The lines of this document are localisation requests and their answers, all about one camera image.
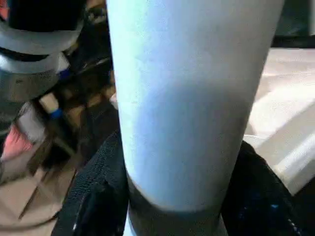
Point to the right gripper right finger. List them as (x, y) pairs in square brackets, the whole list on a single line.
[(258, 201)]

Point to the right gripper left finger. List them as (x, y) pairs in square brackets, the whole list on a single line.
[(98, 196)]

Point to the white plastic table top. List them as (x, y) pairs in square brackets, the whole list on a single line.
[(283, 110)]

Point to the white plastic table leg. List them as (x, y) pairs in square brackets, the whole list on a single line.
[(184, 98)]

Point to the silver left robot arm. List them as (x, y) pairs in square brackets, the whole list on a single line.
[(29, 54)]

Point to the pink object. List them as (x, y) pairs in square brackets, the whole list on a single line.
[(14, 145)]

